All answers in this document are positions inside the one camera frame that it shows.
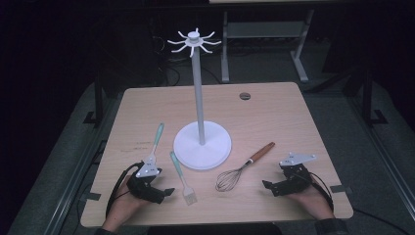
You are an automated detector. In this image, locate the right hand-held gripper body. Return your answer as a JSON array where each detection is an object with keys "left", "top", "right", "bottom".
[{"left": 277, "top": 152, "right": 318, "bottom": 196}]

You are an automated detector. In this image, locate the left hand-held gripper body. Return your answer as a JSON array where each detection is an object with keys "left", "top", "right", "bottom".
[{"left": 126, "top": 156, "right": 165, "bottom": 199}]

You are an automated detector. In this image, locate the wooden handled wire whisk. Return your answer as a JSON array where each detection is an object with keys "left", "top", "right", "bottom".
[{"left": 214, "top": 141, "right": 276, "bottom": 193}]

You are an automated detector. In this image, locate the teal handled white spatula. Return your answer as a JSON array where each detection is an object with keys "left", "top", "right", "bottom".
[{"left": 145, "top": 122, "right": 165, "bottom": 165}]

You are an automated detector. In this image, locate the white utensil rack with hooks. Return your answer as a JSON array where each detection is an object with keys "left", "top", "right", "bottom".
[{"left": 166, "top": 27, "right": 233, "bottom": 171}]

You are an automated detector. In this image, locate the person's left hand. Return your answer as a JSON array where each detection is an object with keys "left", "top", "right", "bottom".
[{"left": 109, "top": 185, "right": 151, "bottom": 227}]

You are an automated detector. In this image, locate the person's right hand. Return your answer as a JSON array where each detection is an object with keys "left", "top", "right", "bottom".
[{"left": 288, "top": 180, "right": 331, "bottom": 218}]

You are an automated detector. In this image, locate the grey tape strip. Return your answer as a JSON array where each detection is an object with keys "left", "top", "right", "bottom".
[
  {"left": 79, "top": 192, "right": 102, "bottom": 202},
  {"left": 330, "top": 184, "right": 353, "bottom": 195}
]

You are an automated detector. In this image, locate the black metal stand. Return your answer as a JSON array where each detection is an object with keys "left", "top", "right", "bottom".
[
  {"left": 361, "top": 69, "right": 390, "bottom": 126},
  {"left": 82, "top": 72, "right": 105, "bottom": 127}
]

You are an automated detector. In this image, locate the teal handled basting brush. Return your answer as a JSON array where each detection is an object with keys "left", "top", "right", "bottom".
[{"left": 169, "top": 151, "right": 199, "bottom": 207}]

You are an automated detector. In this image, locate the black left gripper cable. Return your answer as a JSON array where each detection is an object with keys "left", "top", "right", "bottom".
[{"left": 105, "top": 162, "right": 145, "bottom": 218}]

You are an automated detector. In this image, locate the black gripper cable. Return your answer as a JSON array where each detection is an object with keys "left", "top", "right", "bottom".
[
  {"left": 307, "top": 171, "right": 336, "bottom": 212},
  {"left": 105, "top": 162, "right": 145, "bottom": 218}
]

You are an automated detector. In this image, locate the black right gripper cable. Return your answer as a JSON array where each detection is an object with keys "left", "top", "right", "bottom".
[{"left": 307, "top": 171, "right": 336, "bottom": 212}]

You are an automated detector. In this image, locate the black floor cable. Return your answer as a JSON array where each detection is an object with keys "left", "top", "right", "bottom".
[{"left": 352, "top": 209, "right": 414, "bottom": 235}]

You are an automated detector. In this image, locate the grey metal desk frame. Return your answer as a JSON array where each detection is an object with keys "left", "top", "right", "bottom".
[{"left": 220, "top": 9, "right": 316, "bottom": 83}]

